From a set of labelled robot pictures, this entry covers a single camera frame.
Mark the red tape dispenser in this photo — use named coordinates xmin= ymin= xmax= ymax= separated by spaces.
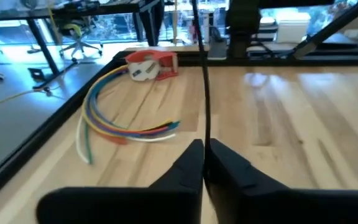
xmin=124 ymin=49 xmax=179 ymax=82

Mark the long thin black cord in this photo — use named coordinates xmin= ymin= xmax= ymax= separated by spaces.
xmin=191 ymin=0 xmax=213 ymax=153

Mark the colourful cable bundle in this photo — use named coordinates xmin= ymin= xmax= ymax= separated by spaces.
xmin=104 ymin=124 xmax=170 ymax=146

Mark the bundle of coloured cables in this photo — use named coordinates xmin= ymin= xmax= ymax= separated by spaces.
xmin=84 ymin=121 xmax=181 ymax=165

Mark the yellow hanging cable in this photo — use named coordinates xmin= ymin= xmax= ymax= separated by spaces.
xmin=172 ymin=0 xmax=179 ymax=45

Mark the beige cable with plug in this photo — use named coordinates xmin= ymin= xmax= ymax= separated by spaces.
xmin=0 ymin=70 xmax=53 ymax=114

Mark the office chair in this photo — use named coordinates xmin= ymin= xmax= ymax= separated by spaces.
xmin=56 ymin=23 xmax=104 ymax=60

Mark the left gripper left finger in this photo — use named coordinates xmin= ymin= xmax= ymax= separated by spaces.
xmin=35 ymin=139 xmax=205 ymax=224

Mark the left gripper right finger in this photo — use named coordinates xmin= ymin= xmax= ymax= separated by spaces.
xmin=203 ymin=138 xmax=358 ymax=224

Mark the black side desk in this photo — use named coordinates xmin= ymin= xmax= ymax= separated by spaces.
xmin=0 ymin=0 xmax=167 ymax=47

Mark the bundle of coloured tubes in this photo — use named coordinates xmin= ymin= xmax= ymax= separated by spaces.
xmin=81 ymin=64 xmax=173 ymax=138

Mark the bundle of coloured wires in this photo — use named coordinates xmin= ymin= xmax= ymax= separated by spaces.
xmin=75 ymin=116 xmax=177 ymax=165

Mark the silver mounting bracket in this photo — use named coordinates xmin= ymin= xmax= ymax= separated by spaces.
xmin=208 ymin=26 xmax=229 ymax=60

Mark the black stand base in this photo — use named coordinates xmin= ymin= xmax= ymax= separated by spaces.
xmin=25 ymin=18 xmax=81 ymax=91

